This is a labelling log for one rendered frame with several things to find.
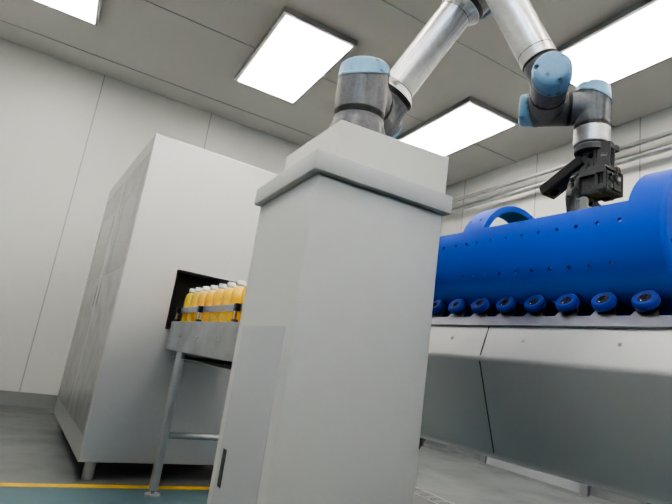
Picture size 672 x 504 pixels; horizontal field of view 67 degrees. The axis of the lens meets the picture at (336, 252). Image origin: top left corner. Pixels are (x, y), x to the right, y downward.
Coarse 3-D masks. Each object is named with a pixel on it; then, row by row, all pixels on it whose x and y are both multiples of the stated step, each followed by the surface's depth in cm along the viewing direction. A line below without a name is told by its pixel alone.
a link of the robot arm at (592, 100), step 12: (588, 84) 111; (600, 84) 110; (576, 96) 111; (588, 96) 110; (600, 96) 110; (576, 108) 111; (588, 108) 110; (600, 108) 109; (576, 120) 112; (588, 120) 109; (600, 120) 108
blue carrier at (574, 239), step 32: (640, 192) 92; (480, 224) 123; (512, 224) 114; (544, 224) 106; (576, 224) 100; (608, 224) 94; (640, 224) 89; (448, 256) 128; (480, 256) 119; (512, 256) 111; (544, 256) 104; (576, 256) 99; (608, 256) 93; (640, 256) 89; (448, 288) 129; (480, 288) 120; (512, 288) 113; (544, 288) 107; (576, 288) 101; (608, 288) 96; (640, 288) 91
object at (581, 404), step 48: (432, 336) 128; (480, 336) 115; (528, 336) 105; (576, 336) 96; (624, 336) 89; (432, 384) 125; (480, 384) 112; (528, 384) 102; (576, 384) 93; (624, 384) 86; (432, 432) 127; (480, 432) 114; (528, 432) 103; (576, 432) 94; (624, 432) 86; (576, 480) 95; (624, 480) 87
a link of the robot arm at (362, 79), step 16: (352, 64) 112; (368, 64) 111; (384, 64) 114; (352, 80) 111; (368, 80) 111; (384, 80) 113; (336, 96) 115; (352, 96) 110; (368, 96) 110; (384, 96) 113; (384, 112) 114
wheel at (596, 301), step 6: (600, 294) 96; (606, 294) 95; (612, 294) 94; (594, 300) 96; (600, 300) 95; (606, 300) 94; (612, 300) 93; (594, 306) 95; (600, 306) 94; (606, 306) 93; (612, 306) 93
